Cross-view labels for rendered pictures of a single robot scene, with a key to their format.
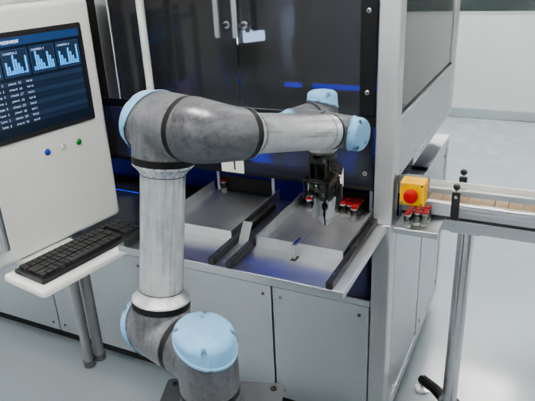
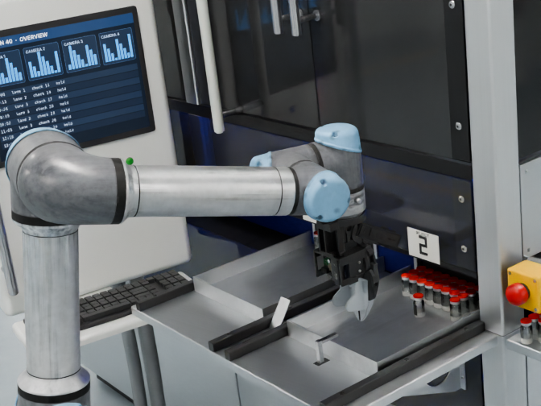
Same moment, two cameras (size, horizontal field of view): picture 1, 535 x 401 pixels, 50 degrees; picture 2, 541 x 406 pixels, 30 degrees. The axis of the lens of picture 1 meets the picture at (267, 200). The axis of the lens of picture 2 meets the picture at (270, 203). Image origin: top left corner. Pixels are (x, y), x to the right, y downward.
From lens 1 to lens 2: 0.83 m
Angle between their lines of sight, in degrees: 26
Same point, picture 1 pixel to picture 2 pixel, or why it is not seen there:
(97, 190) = (156, 228)
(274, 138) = (151, 200)
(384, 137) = (484, 196)
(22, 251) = not seen: hidden behind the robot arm
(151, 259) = (29, 329)
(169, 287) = (48, 367)
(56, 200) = (94, 237)
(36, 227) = not seen: hidden behind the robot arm
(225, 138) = (68, 197)
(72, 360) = not seen: outside the picture
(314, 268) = (332, 380)
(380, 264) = (493, 395)
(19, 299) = (113, 361)
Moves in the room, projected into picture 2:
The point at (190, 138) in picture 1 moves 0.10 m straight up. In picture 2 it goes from (32, 195) to (18, 126)
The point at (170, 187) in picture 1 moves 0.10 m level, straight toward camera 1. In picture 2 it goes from (45, 246) to (13, 274)
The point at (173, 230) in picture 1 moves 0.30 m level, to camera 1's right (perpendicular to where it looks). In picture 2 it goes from (52, 298) to (222, 317)
